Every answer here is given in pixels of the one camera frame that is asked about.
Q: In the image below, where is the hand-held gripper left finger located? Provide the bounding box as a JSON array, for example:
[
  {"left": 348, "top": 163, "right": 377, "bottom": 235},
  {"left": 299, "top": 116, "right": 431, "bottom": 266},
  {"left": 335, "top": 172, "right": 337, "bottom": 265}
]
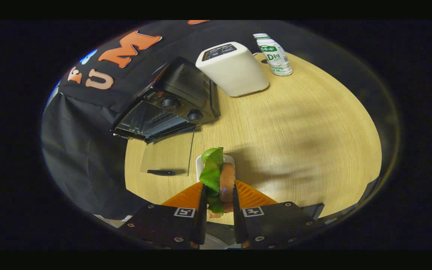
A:
[{"left": 120, "top": 182, "right": 208, "bottom": 250}]

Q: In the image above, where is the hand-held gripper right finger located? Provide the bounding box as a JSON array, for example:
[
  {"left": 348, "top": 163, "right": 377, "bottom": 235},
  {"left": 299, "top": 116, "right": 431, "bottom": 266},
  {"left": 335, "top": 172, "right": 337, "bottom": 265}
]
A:
[{"left": 232, "top": 180, "right": 325, "bottom": 250}]

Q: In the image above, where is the lettuce sandwich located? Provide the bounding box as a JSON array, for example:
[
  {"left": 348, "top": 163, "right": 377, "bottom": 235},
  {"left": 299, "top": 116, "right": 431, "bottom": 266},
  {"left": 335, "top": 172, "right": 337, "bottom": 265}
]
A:
[{"left": 200, "top": 147, "right": 237, "bottom": 219}]

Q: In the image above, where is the black toaster oven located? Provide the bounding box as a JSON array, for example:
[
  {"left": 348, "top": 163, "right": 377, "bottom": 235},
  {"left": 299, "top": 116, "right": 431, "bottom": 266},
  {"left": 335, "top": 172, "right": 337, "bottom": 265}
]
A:
[{"left": 110, "top": 56, "right": 222, "bottom": 177}]

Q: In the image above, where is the white pop-up toaster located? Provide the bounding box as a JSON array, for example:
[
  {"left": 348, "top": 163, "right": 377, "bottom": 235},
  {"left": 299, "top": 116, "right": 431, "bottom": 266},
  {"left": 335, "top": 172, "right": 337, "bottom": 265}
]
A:
[{"left": 195, "top": 41, "right": 270, "bottom": 97}]

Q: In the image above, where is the white rectangular tray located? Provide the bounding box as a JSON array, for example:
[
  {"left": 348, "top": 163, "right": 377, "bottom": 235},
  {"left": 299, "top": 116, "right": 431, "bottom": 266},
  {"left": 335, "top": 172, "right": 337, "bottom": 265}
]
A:
[{"left": 195, "top": 154, "right": 236, "bottom": 184}]

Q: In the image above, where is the white green-label bottle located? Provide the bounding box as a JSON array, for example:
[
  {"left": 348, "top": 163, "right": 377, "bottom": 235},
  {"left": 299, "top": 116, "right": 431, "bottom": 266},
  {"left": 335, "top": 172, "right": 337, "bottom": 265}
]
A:
[{"left": 253, "top": 33, "right": 293, "bottom": 77}]

